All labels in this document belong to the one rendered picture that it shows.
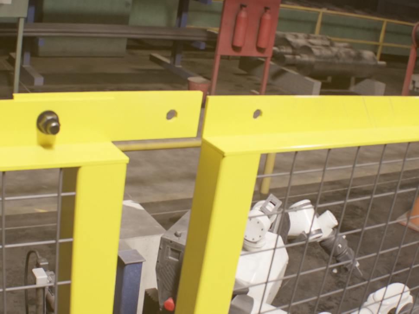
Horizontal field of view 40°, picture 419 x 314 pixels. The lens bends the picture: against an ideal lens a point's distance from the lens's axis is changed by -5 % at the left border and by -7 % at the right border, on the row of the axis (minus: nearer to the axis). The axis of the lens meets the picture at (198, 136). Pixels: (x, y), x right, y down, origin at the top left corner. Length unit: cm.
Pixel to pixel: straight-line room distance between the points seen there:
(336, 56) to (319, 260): 540
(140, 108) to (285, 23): 1172
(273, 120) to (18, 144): 30
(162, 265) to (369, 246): 337
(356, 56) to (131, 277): 792
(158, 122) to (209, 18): 1062
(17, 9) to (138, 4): 415
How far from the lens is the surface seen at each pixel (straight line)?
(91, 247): 61
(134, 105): 62
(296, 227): 187
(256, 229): 145
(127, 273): 210
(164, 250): 153
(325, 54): 920
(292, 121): 74
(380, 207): 560
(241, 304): 136
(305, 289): 399
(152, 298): 192
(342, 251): 229
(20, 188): 481
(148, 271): 233
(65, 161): 56
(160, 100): 63
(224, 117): 68
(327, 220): 221
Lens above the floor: 201
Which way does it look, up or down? 18 degrees down
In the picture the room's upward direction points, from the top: 9 degrees clockwise
